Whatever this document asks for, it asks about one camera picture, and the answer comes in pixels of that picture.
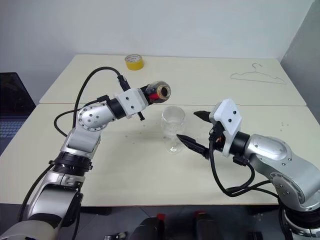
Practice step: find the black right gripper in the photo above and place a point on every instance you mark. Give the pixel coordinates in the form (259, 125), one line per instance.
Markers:
(217, 136)

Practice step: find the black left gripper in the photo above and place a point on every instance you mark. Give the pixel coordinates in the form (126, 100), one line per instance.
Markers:
(140, 116)

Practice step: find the small clear plastic drink bottle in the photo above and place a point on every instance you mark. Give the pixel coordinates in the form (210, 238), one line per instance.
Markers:
(163, 92)

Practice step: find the clear wine glass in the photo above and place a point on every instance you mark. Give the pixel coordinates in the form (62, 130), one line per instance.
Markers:
(172, 122)

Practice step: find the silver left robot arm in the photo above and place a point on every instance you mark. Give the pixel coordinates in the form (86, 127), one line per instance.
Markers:
(93, 117)

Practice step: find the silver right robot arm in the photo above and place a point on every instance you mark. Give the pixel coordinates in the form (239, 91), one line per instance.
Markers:
(270, 152)

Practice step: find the yellow tape roll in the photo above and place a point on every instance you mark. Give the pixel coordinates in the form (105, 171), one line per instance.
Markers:
(134, 63)

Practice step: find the dark rounded shape red tab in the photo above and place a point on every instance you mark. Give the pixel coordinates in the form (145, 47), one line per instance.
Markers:
(150, 227)

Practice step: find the dark grey laptop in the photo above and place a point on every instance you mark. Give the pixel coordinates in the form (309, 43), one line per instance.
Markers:
(12, 105)

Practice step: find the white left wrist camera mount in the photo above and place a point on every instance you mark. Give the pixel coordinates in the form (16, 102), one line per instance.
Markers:
(131, 101)

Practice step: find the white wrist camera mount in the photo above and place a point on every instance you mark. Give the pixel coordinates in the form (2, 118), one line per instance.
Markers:
(230, 115)
(131, 101)

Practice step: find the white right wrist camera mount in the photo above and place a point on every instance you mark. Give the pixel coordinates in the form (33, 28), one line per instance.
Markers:
(230, 115)

